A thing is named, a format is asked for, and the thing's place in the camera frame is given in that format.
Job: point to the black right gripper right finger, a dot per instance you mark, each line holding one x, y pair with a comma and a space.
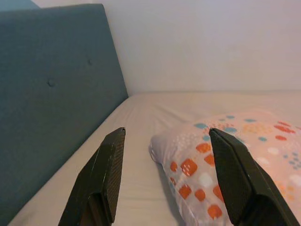
244, 188

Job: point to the pink pillow with coloured dots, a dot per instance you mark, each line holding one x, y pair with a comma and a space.
192, 164

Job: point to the mattress with cream sheet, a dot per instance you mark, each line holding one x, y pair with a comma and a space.
145, 113

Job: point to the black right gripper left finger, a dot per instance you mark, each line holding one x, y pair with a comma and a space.
98, 188

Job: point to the teal upholstered headboard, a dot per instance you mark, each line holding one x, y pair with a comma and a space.
51, 82

